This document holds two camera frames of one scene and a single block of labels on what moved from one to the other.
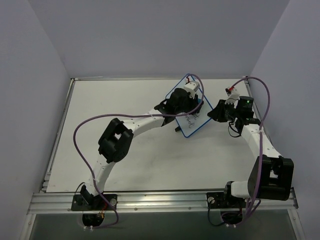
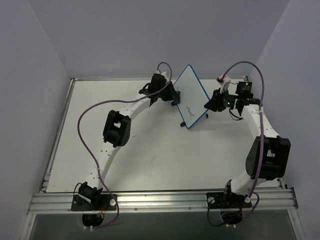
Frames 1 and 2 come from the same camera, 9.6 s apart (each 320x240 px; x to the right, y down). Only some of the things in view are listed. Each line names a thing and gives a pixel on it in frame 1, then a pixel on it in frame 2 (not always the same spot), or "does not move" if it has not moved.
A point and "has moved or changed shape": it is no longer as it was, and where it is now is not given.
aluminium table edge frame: x=44 y=185 does not move
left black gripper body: x=194 y=105 → x=171 y=92
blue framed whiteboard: x=188 y=123 has moved or changed shape
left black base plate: x=98 y=203 does not move
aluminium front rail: x=49 y=203 does not move
